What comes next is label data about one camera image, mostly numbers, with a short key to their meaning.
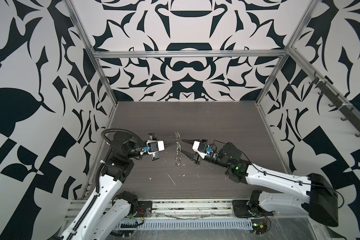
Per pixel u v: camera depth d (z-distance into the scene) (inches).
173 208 29.9
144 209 29.0
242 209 29.2
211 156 22.7
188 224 28.1
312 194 16.5
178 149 23.1
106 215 21.6
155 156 21.5
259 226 28.0
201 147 20.4
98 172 19.3
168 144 22.5
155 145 18.9
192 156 22.6
